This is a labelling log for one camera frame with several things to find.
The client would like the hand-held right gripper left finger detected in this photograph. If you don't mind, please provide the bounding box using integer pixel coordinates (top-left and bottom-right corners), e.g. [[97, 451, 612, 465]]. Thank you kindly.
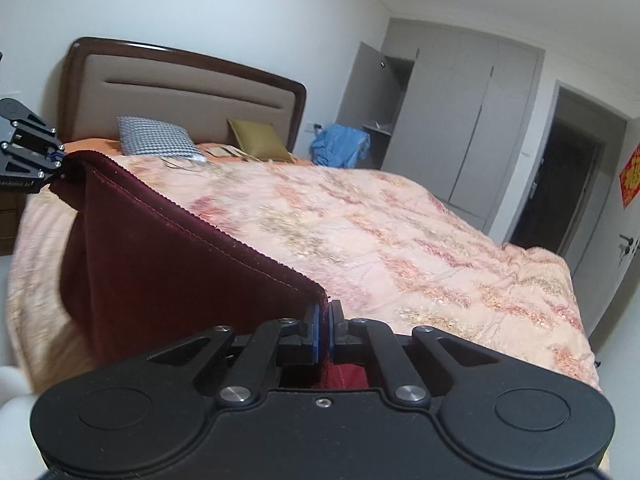
[[147, 303, 328, 407]]

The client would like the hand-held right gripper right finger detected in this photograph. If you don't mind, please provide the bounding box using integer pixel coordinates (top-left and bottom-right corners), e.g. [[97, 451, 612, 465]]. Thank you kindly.
[[328, 300, 502, 407]]

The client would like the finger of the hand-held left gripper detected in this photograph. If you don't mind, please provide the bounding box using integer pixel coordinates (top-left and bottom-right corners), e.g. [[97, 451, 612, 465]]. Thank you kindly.
[[0, 97, 67, 183]]

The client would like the maroon sweater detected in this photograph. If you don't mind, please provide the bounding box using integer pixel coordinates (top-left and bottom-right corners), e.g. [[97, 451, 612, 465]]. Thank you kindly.
[[50, 150, 371, 392]]

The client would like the brown wooden nightstand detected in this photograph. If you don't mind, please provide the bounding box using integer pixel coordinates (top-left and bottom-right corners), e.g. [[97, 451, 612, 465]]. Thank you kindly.
[[0, 194, 28, 256]]

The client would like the floral pink quilt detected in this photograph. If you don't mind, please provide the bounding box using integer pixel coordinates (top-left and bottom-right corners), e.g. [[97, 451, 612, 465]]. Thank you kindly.
[[7, 152, 603, 393]]

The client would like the houndstooth pillow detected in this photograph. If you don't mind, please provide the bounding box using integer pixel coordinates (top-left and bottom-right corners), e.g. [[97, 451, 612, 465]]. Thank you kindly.
[[116, 116, 208, 163]]

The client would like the wooden padded bed headboard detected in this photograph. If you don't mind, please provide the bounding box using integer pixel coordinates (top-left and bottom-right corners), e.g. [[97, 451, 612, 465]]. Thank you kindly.
[[59, 36, 307, 153]]

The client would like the blue clothing heap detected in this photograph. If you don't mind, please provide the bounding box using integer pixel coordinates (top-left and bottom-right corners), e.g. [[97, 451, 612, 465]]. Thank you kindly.
[[310, 123, 371, 168]]

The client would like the olive green pillow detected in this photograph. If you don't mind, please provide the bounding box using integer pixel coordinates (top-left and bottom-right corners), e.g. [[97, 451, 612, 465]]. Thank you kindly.
[[226, 118, 296, 163]]

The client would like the open grey wardrobe door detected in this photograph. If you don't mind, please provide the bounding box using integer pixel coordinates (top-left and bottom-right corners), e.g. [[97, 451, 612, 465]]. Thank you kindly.
[[337, 42, 388, 133]]

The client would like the grey wardrobe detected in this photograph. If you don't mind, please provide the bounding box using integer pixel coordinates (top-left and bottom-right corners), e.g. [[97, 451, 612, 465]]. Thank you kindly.
[[337, 17, 546, 233]]

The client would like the white room door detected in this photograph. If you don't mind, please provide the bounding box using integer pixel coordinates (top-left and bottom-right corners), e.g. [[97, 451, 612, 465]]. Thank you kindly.
[[572, 115, 640, 346]]

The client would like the red diamond door decoration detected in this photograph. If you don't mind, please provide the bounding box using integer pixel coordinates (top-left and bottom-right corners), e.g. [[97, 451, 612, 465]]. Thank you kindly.
[[619, 144, 640, 208]]

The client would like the white charger with cable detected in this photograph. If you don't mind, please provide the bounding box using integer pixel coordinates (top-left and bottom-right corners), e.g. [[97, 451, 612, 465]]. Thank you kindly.
[[160, 152, 208, 171]]

